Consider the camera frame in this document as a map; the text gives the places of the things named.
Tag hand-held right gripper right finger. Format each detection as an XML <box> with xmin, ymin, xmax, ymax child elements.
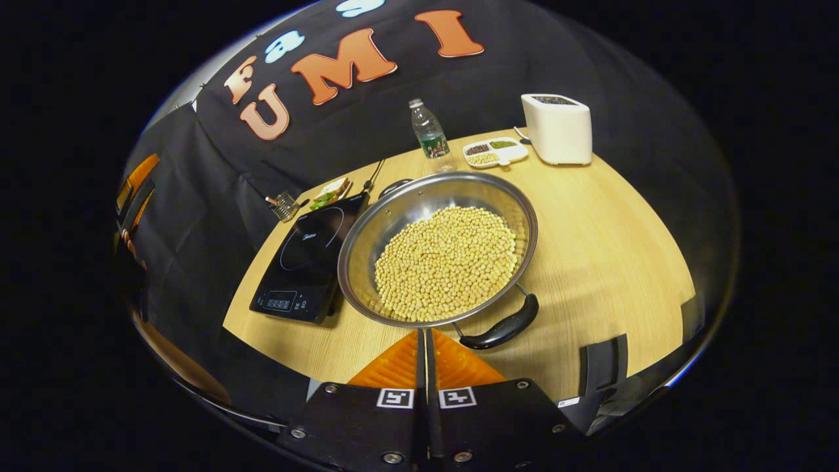
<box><xmin>425</xmin><ymin>328</ymin><xmax>584</xmax><ymax>472</ymax></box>

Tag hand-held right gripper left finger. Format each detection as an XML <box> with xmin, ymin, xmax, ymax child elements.
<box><xmin>275</xmin><ymin>328</ymin><xmax>428</xmax><ymax>472</ymax></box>

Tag steel pot with soybeans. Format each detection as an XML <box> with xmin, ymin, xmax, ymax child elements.
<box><xmin>337</xmin><ymin>171</ymin><xmax>540</xmax><ymax>350</ymax></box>

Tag black induction cooktop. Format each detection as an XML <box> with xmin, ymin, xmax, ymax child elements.
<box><xmin>249</xmin><ymin>191</ymin><xmax>371</xmax><ymax>326</ymax></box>

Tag black backdrop cloth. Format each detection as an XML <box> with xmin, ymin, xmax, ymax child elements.
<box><xmin>118</xmin><ymin>0</ymin><xmax>741</xmax><ymax>420</ymax></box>

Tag sandwich on white plate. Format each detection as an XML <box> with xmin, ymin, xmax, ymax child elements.
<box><xmin>308</xmin><ymin>177</ymin><xmax>353</xmax><ymax>212</ymax></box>

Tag white divided dish with beans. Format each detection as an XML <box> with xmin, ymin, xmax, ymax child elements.
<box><xmin>463</xmin><ymin>137</ymin><xmax>529</xmax><ymax>170</ymax></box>

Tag clear plastic water bottle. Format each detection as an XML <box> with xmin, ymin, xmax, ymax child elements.
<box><xmin>409</xmin><ymin>98</ymin><xmax>453</xmax><ymax>172</ymax></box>

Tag white toaster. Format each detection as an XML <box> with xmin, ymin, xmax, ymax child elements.
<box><xmin>520</xmin><ymin>93</ymin><xmax>593</xmax><ymax>166</ymax></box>

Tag small metal wire holder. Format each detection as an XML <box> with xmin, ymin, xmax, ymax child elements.
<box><xmin>265</xmin><ymin>191</ymin><xmax>302</xmax><ymax>222</ymax></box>

